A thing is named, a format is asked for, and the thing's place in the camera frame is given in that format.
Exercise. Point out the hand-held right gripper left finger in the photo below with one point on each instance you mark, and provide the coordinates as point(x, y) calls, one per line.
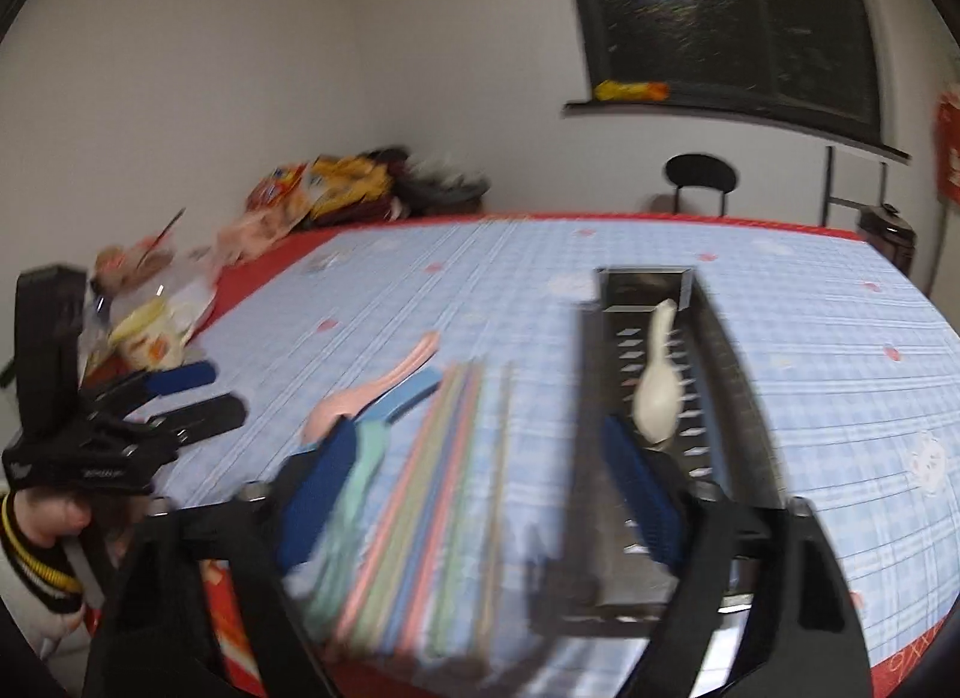
point(322, 488)

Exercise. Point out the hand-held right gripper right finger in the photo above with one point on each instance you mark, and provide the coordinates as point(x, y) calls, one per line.
point(637, 488)

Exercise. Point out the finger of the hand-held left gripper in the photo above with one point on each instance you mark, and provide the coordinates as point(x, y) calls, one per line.
point(180, 376)
point(210, 415)

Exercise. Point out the green spoon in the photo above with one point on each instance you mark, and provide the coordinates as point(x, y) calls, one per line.
point(364, 473)

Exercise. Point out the white spoon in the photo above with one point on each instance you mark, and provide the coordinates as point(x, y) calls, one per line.
point(654, 391)

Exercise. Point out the pink spoon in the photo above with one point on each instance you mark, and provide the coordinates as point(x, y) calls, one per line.
point(375, 387)

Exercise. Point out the blue spoon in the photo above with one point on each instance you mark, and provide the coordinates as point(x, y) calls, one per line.
point(409, 391)

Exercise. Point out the stainless steel utensil tray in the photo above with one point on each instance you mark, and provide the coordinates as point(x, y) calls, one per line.
point(705, 368)

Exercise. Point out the person's left hand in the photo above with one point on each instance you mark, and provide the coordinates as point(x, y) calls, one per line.
point(52, 518)

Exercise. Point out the yellow rimmed mug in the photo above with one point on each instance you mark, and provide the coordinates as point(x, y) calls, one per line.
point(154, 342)

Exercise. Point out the clear plastic food container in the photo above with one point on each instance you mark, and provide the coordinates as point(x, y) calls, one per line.
point(142, 263)

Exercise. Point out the thin red stick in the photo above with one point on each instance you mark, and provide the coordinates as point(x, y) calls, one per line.
point(161, 237)

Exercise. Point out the pink snack packet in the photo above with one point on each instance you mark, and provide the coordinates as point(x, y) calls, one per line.
point(247, 237)

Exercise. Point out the small white paper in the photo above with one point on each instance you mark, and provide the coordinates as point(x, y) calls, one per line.
point(326, 263)

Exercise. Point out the orange snack bag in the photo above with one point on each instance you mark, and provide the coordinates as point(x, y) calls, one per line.
point(281, 196)

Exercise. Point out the yellow snack bag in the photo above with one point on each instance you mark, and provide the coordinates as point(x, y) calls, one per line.
point(349, 184)

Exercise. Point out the black round chair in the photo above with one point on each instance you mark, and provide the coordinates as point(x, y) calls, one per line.
point(701, 173)

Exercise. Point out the brown rice cooker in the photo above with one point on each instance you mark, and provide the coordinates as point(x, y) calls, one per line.
point(889, 237)

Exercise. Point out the orange packet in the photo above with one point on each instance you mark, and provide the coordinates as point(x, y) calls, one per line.
point(630, 91)

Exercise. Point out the red printed cloth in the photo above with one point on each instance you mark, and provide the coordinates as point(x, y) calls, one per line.
point(949, 143)

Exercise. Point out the dark window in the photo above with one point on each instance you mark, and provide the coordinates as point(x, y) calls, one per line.
point(720, 8)

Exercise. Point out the black metal frame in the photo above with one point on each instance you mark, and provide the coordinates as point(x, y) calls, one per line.
point(855, 199)

